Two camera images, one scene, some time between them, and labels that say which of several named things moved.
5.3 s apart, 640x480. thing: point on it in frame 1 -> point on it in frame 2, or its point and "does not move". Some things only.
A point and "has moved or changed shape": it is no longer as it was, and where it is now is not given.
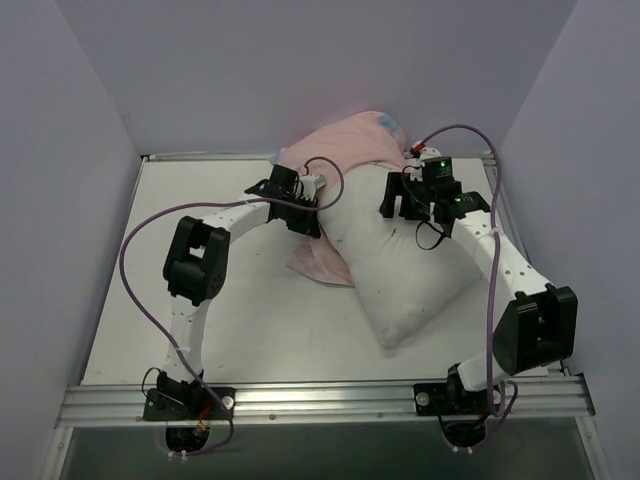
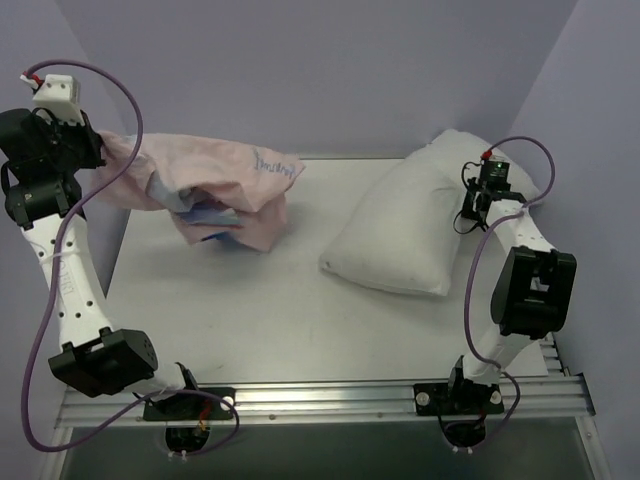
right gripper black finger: (395, 187) -> (468, 211)
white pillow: (407, 273) has moved or changed shape
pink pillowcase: (363, 139) -> (214, 190)
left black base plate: (188, 404) does not move
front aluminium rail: (547, 399) does not move
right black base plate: (449, 400) does not move
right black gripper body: (400, 195) -> (476, 201)
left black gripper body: (302, 215) -> (89, 145)
